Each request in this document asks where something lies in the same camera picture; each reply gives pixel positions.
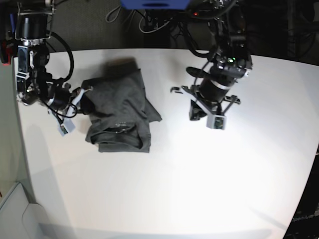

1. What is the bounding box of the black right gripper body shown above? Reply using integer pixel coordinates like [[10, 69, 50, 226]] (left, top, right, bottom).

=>
[[47, 83, 92, 117]]

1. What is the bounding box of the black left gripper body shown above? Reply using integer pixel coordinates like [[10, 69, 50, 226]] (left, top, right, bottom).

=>
[[189, 77, 235, 121]]

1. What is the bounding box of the dark grey t-shirt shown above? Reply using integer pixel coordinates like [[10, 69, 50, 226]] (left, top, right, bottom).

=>
[[82, 69, 162, 153]]

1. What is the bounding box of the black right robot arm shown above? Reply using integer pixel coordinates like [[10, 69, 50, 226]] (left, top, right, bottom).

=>
[[14, 0, 81, 120]]

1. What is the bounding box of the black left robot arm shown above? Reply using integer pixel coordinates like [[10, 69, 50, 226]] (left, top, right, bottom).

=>
[[185, 0, 253, 120]]

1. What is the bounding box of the red clamp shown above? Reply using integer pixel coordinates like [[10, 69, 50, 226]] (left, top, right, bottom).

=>
[[0, 40, 12, 65]]

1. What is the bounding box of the black power strip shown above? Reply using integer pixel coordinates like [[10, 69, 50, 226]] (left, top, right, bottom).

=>
[[187, 9, 209, 19]]

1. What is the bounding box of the blue box overhead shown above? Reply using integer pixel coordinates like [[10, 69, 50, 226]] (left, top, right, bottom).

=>
[[120, 0, 190, 10]]

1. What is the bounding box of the grey tray corner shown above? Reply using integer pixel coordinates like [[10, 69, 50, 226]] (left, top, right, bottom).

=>
[[0, 183, 55, 239]]

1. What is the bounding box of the blue tool handle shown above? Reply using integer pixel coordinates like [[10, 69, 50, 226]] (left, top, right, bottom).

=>
[[9, 13, 16, 41]]

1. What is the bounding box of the white cable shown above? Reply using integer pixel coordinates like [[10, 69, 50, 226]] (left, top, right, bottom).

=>
[[138, 14, 172, 33]]

